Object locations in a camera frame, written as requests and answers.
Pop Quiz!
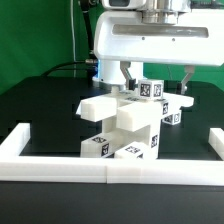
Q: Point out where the white U-shaped obstacle frame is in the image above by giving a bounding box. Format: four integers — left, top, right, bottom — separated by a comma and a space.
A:
0, 123, 224, 186

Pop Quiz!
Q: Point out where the white sheet with tags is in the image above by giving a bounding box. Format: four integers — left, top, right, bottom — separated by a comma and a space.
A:
76, 105, 81, 115

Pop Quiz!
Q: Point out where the white tagged cube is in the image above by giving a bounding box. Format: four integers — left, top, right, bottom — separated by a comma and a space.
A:
138, 79, 164, 100
162, 110, 182, 125

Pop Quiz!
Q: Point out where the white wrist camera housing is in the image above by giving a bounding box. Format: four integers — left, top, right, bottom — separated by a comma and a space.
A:
101, 0, 147, 9

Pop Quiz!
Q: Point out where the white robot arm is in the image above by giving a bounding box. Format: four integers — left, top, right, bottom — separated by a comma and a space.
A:
79, 0, 224, 93

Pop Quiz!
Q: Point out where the white chair seat part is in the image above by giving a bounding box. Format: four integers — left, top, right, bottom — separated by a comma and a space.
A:
102, 117, 161, 160

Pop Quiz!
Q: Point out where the black cable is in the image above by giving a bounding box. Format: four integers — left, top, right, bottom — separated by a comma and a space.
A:
40, 0, 101, 78

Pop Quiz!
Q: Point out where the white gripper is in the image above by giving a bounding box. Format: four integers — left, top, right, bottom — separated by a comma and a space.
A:
94, 10, 224, 92

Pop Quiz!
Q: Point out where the white cable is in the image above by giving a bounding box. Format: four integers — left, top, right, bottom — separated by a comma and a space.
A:
69, 0, 78, 78

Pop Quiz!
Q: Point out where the white chair back part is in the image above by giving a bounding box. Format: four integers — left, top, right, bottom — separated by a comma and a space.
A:
80, 89, 194, 132

